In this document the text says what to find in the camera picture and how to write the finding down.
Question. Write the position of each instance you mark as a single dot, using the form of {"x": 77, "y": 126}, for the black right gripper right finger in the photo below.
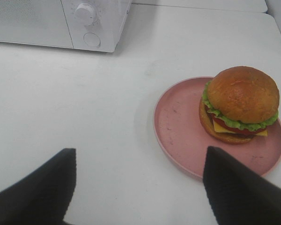
{"x": 236, "y": 194}

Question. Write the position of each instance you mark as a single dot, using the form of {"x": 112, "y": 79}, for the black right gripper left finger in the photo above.
{"x": 43, "y": 196}

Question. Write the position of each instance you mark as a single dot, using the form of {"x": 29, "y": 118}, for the pink round plate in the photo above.
{"x": 184, "y": 140}

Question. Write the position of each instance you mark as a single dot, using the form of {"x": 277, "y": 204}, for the burger with lettuce and cheese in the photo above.
{"x": 238, "y": 104}

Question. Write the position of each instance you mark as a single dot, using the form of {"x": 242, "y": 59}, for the round white door button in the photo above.
{"x": 92, "y": 40}

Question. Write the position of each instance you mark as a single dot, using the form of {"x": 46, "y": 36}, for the white microwave door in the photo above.
{"x": 34, "y": 22}

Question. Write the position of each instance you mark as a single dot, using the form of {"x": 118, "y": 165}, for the white microwave knob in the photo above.
{"x": 86, "y": 13}

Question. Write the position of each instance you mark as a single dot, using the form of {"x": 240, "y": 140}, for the white microwave oven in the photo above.
{"x": 110, "y": 20}

